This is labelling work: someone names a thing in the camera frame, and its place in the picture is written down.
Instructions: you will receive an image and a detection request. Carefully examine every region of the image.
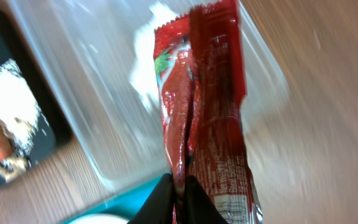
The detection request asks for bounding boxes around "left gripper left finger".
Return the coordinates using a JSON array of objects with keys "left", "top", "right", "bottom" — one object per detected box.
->
[{"left": 128, "top": 173, "right": 175, "bottom": 224}]

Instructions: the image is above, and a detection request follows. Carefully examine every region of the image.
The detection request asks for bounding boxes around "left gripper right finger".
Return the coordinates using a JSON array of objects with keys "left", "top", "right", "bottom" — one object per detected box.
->
[{"left": 183, "top": 175, "right": 227, "bottom": 224}]

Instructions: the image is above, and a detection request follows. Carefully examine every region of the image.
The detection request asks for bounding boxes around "large pink plate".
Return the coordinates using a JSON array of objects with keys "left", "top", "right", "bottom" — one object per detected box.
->
[{"left": 68, "top": 213, "right": 129, "bottom": 224}]

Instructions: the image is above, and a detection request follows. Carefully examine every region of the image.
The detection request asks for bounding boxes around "white napkin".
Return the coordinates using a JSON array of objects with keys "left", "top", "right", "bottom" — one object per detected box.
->
[{"left": 130, "top": 1, "right": 177, "bottom": 113}]

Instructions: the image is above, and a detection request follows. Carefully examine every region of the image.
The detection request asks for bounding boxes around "red ketchup packet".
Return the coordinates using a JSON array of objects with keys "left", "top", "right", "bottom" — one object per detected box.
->
[{"left": 153, "top": 1, "right": 263, "bottom": 223}]

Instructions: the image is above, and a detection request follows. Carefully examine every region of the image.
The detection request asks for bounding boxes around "rice and peanuts pile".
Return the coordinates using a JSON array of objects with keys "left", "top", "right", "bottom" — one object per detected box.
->
[{"left": 0, "top": 58, "right": 42, "bottom": 183}]

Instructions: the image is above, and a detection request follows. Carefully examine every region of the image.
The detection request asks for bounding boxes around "black waste tray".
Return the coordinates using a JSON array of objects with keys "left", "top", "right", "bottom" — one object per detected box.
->
[{"left": 0, "top": 15, "right": 73, "bottom": 198}]

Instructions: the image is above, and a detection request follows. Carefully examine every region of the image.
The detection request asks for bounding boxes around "teal serving tray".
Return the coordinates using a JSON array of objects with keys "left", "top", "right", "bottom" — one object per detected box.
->
[{"left": 62, "top": 175, "right": 162, "bottom": 223}]

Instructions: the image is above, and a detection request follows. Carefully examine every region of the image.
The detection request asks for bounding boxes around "clear plastic bin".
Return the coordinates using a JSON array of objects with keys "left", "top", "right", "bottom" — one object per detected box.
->
[{"left": 7, "top": 0, "right": 288, "bottom": 192}]

